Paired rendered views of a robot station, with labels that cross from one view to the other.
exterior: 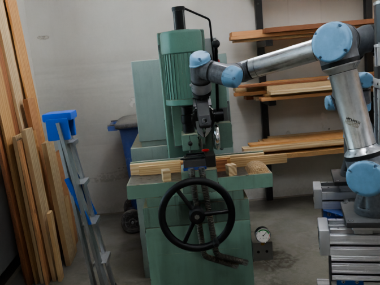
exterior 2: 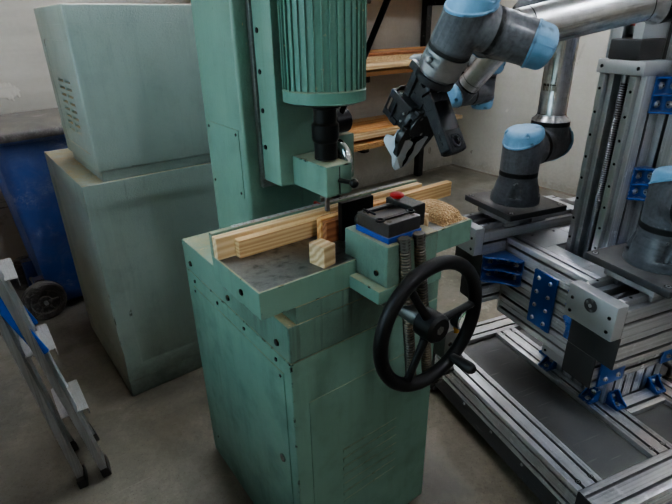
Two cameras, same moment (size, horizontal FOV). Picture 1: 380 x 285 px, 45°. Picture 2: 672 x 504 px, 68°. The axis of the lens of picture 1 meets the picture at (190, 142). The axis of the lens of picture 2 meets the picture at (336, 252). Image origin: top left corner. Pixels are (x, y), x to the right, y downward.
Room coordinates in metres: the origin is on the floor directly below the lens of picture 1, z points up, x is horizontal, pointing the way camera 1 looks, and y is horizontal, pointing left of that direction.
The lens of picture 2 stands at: (1.10, 0.62, 1.35)
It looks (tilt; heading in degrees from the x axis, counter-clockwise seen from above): 25 degrees down; 324
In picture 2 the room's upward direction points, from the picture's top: 1 degrees counter-clockwise
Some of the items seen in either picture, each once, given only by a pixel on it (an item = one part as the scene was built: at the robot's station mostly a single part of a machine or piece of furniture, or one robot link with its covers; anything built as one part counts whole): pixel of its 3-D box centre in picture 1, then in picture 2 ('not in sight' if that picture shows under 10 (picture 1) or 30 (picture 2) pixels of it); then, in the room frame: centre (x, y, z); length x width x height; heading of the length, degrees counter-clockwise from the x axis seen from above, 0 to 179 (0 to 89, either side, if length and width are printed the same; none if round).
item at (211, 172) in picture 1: (199, 177); (390, 248); (1.80, -0.02, 0.92); 0.15 x 0.13 x 0.09; 90
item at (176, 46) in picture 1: (183, 68); (322, 21); (1.99, 0.00, 1.35); 0.18 x 0.18 x 0.31
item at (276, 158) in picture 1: (212, 164); (358, 213); (1.99, -0.09, 0.92); 0.65 x 0.02 x 0.04; 90
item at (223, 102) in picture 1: (217, 91); not in sight; (2.21, -0.15, 1.23); 0.09 x 0.08 x 0.15; 0
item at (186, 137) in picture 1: (190, 141); (322, 176); (2.01, 0.00, 1.03); 0.14 x 0.07 x 0.09; 0
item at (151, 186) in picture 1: (199, 182); (364, 254); (1.88, -0.02, 0.87); 0.61 x 0.30 x 0.06; 90
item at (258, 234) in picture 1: (262, 236); (460, 320); (1.78, -0.26, 0.65); 0.06 x 0.04 x 0.08; 90
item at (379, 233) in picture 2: (199, 159); (394, 215); (1.80, -0.03, 0.99); 0.13 x 0.11 x 0.06; 90
